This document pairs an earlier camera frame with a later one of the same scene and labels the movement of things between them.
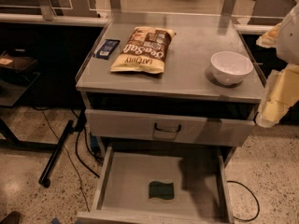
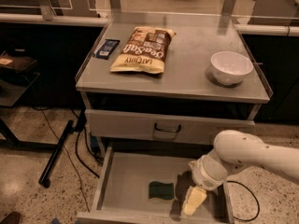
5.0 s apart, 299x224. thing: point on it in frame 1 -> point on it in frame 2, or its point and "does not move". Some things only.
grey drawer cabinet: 168,98 does not move
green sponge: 161,190 does not move
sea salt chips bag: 144,50 does not move
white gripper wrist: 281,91 -> 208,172
